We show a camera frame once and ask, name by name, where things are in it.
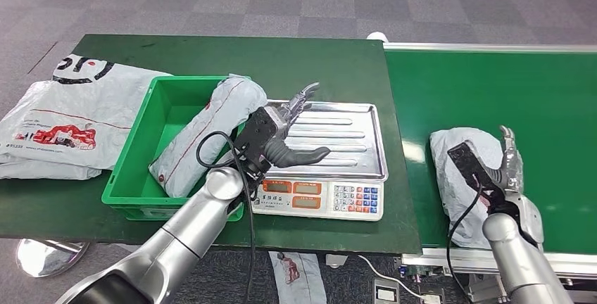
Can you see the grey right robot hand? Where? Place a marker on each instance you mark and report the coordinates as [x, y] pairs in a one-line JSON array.
[[513, 171]]

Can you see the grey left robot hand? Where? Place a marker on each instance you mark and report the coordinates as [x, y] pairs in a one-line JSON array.
[[289, 155]]

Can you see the grey parcel with red print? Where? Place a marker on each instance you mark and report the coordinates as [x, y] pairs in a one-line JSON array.
[[298, 278], [450, 171], [210, 129]]

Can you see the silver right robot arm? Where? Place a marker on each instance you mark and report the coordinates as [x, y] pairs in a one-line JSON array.
[[522, 260]]

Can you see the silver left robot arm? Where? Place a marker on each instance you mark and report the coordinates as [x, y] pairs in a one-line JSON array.
[[186, 236]]

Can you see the green conveyor belt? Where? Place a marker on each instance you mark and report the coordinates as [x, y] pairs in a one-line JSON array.
[[536, 92]]

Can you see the grey floor socket box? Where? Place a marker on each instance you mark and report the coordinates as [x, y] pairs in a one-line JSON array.
[[385, 292]]

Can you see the white scale with steel tray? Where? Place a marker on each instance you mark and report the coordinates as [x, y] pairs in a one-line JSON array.
[[345, 138]]

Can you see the green plastic crate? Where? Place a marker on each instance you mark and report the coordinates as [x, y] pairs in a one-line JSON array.
[[154, 143]]

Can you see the floor socket with white plug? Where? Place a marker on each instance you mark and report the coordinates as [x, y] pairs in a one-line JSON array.
[[430, 298]]

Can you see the white bag with black print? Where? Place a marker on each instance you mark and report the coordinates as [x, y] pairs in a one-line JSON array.
[[126, 76]]

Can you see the white bag with red print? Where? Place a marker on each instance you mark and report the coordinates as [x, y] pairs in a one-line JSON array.
[[70, 110]]

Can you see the plain white bag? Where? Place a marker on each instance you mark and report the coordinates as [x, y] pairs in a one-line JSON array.
[[37, 170]]

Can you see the chrome round table foot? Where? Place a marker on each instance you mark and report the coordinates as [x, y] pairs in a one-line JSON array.
[[46, 257]]

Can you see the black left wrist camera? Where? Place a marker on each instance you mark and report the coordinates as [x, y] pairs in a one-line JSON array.
[[256, 138]]

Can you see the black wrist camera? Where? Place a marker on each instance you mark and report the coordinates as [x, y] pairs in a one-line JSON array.
[[256, 138], [471, 166]]

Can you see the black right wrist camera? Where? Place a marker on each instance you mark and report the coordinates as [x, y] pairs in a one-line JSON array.
[[471, 166]]

